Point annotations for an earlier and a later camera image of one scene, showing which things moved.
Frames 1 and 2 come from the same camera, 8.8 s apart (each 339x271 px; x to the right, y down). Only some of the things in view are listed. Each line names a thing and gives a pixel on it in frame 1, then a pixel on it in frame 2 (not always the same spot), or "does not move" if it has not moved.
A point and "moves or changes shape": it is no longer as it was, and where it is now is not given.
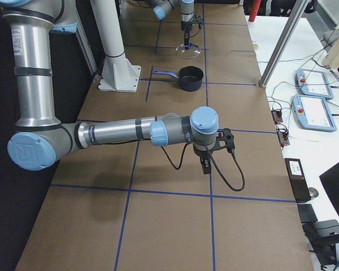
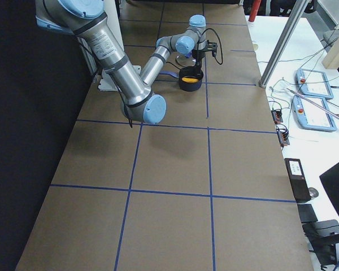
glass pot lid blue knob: x=192 y=52 moves or changes shape
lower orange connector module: x=282 y=134 does not move
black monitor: x=337 y=180 does not move
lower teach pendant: x=312 y=113 does not move
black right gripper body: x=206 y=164 to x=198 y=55
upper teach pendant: x=313 y=83 does not move
